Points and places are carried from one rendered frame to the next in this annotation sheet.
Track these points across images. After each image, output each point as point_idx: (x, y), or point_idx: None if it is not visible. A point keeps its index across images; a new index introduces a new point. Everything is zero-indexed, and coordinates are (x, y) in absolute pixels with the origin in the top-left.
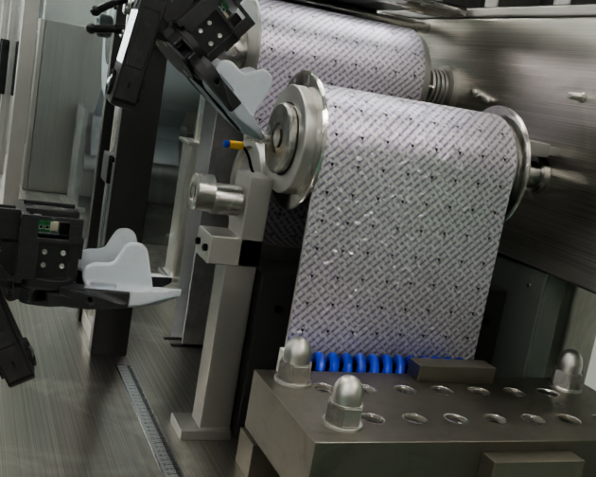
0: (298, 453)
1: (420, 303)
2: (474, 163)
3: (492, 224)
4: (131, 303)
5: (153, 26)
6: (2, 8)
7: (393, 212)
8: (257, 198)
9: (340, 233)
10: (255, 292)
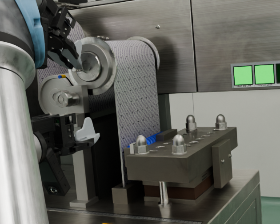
0: (177, 167)
1: (146, 115)
2: (146, 58)
3: (154, 79)
4: (94, 142)
5: (46, 30)
6: None
7: (133, 83)
8: (85, 94)
9: (124, 96)
10: None
